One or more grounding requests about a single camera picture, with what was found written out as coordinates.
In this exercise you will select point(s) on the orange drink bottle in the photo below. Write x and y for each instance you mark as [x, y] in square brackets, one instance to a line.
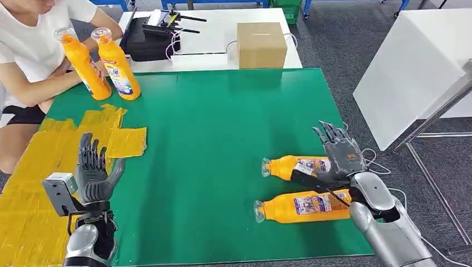
[282, 167]
[83, 66]
[118, 59]
[280, 208]

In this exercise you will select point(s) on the black remote controller with antennas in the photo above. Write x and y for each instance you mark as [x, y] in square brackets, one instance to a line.
[158, 27]

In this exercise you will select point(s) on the large white board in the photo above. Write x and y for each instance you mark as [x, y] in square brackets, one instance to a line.
[407, 73]

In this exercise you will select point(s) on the green table mat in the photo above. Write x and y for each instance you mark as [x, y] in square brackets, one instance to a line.
[221, 129]

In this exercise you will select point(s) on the green plastic crate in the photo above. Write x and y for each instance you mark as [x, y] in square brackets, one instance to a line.
[291, 11]

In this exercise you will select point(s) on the brown cardboard box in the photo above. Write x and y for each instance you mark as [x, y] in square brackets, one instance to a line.
[261, 46]

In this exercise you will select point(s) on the metal stand frame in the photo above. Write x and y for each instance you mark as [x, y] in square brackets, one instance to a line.
[437, 112]

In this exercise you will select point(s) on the blue metal frame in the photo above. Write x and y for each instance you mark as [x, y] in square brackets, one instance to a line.
[112, 2]
[402, 5]
[217, 2]

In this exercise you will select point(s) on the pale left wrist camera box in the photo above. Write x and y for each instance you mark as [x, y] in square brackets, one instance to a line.
[59, 191]

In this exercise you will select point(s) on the person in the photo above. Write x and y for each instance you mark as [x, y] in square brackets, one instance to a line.
[29, 40]

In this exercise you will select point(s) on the white table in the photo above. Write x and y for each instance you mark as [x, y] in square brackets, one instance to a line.
[217, 25]

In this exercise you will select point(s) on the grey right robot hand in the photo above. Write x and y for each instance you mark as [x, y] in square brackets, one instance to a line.
[344, 158]

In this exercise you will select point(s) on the yellow plastic sheet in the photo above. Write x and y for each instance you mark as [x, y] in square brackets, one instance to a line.
[33, 206]

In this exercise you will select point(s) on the black carrying case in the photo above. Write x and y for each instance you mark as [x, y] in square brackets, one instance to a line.
[147, 48]

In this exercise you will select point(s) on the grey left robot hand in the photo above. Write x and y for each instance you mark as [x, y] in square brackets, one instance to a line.
[92, 180]

